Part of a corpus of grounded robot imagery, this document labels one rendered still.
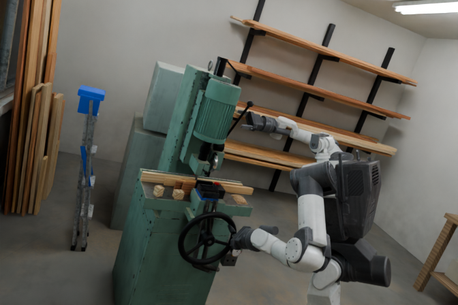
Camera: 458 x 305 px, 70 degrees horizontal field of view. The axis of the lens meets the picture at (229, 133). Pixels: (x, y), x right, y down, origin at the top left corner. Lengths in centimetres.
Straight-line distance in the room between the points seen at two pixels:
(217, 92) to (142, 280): 104
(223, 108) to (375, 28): 364
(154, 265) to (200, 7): 295
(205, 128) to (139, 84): 243
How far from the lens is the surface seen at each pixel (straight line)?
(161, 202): 166
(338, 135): 443
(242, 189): 197
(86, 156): 239
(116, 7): 397
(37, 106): 271
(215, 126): 165
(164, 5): 398
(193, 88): 185
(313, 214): 116
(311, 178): 122
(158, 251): 182
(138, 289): 195
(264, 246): 129
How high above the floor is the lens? 165
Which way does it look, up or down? 13 degrees down
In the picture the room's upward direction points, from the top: 18 degrees clockwise
